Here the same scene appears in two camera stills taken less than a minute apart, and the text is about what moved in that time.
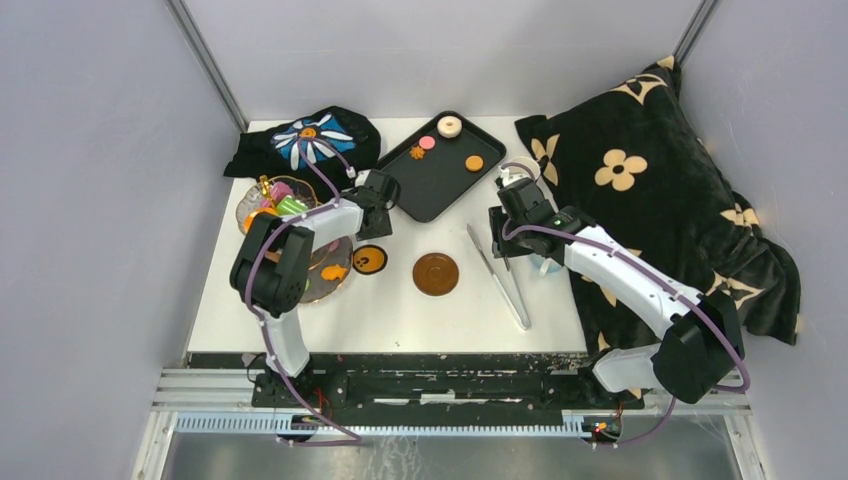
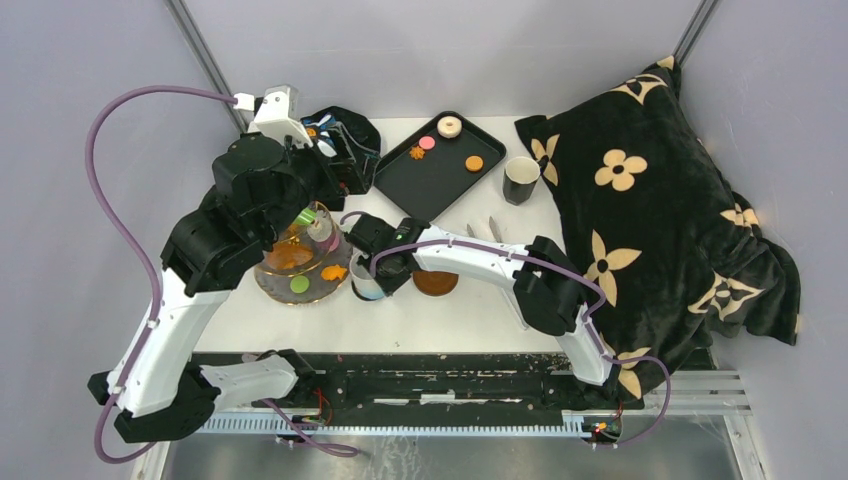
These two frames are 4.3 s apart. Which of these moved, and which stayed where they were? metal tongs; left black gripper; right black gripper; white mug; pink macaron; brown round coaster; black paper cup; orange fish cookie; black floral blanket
Moved: left black gripper; white mug; right black gripper
Stayed: metal tongs; black floral blanket; black paper cup; brown round coaster; pink macaron; orange fish cookie
